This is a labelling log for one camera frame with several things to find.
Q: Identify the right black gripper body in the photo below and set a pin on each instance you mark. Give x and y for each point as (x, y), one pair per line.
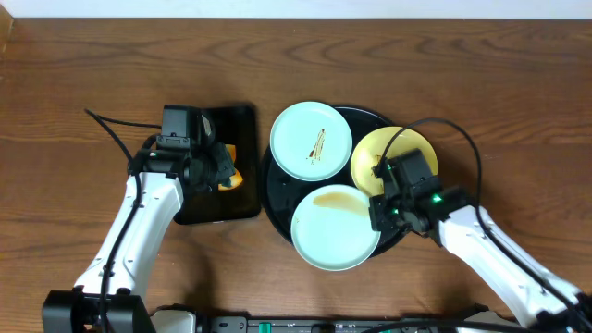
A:
(379, 213)

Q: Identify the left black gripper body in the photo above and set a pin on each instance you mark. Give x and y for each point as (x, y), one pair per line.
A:
(222, 163)

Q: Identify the yellow and green sponge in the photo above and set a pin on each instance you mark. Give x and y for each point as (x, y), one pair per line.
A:
(236, 179)

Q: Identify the light blue plate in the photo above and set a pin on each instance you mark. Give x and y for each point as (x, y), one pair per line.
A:
(311, 141)
(331, 228)

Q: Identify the yellow plate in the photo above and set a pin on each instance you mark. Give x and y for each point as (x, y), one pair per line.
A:
(369, 149)

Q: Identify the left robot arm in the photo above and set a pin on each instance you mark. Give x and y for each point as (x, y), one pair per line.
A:
(109, 295)

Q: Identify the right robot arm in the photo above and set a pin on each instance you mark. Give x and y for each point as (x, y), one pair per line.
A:
(537, 298)

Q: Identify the black rectangular water tray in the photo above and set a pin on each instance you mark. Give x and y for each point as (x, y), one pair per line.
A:
(235, 125)

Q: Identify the round black tray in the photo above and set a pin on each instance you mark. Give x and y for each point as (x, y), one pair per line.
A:
(280, 193)

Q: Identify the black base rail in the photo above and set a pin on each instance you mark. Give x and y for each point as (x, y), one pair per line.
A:
(324, 325)

